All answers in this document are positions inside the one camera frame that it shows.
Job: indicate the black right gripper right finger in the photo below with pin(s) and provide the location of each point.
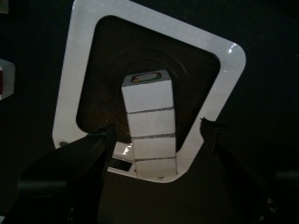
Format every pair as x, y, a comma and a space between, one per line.
238, 180

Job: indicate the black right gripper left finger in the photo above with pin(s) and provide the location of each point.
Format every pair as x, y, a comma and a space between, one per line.
70, 175

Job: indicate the white sushi roll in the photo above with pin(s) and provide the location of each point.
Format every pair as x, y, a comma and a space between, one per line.
150, 122

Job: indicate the white rimmed black tray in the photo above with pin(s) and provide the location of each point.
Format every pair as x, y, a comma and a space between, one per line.
79, 73

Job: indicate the white toy piece red centre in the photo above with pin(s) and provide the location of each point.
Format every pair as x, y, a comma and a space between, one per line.
5, 78

